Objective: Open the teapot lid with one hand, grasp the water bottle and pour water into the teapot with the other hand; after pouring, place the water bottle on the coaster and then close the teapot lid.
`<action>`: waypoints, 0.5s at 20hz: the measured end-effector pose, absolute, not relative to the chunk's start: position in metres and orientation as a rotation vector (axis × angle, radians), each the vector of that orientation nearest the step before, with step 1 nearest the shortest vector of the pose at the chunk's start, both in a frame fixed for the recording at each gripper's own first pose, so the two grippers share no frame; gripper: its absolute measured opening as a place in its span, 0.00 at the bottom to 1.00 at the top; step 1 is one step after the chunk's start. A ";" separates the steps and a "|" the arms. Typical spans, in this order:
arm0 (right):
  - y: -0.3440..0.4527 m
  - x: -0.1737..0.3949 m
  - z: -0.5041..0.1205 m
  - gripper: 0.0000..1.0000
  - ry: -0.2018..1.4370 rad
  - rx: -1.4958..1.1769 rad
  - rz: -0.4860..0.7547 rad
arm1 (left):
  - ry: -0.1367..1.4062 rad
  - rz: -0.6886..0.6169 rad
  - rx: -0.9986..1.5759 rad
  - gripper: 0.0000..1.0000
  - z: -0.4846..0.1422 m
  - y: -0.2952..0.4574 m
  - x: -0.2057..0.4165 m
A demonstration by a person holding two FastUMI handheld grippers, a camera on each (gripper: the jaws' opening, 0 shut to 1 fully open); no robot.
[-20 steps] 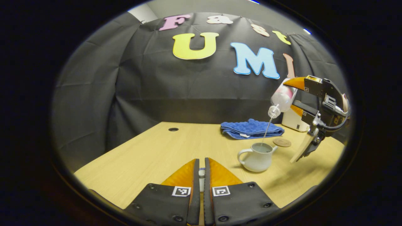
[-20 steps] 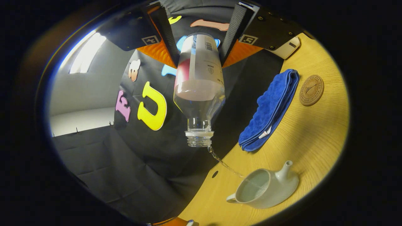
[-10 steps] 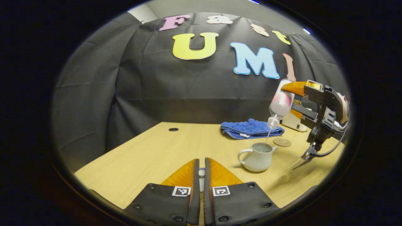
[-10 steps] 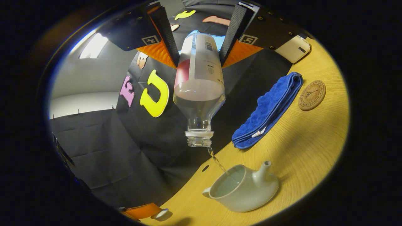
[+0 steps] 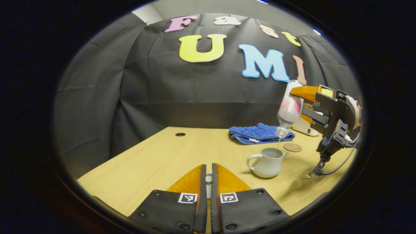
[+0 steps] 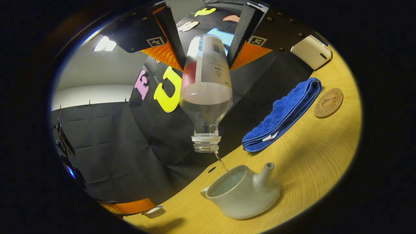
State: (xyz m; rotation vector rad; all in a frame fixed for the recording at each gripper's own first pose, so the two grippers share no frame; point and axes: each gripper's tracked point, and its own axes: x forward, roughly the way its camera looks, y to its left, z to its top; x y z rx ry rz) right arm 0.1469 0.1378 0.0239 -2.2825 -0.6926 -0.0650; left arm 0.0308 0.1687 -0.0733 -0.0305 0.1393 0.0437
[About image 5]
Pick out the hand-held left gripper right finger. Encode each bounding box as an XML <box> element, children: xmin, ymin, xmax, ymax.
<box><xmin>211</xmin><ymin>163</ymin><xmax>290</xmax><ymax>234</ymax></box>

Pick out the white ceramic teacup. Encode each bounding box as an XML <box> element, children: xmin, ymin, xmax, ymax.
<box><xmin>247</xmin><ymin>148</ymin><xmax>289</xmax><ymax>178</ymax></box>

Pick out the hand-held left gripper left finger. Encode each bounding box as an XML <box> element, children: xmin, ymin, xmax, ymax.
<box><xmin>128</xmin><ymin>164</ymin><xmax>207</xmax><ymax>234</ymax></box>

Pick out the black backdrop cloth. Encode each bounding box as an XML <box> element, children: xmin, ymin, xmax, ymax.
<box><xmin>54</xmin><ymin>12</ymin><xmax>363</xmax><ymax>179</ymax></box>

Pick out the white toaster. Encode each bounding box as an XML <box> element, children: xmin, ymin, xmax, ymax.
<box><xmin>301</xmin><ymin>103</ymin><xmax>325</xmax><ymax>137</ymax></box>

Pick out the clear plastic water bottle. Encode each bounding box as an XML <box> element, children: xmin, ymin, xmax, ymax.
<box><xmin>276</xmin><ymin>80</ymin><xmax>304</xmax><ymax>138</ymax></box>

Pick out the folded blue towel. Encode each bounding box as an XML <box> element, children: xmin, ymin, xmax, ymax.
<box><xmin>229</xmin><ymin>123</ymin><xmax>295</xmax><ymax>145</ymax></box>

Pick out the black cable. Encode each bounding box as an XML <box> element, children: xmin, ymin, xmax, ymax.
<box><xmin>320</xmin><ymin>128</ymin><xmax>362</xmax><ymax>176</ymax></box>

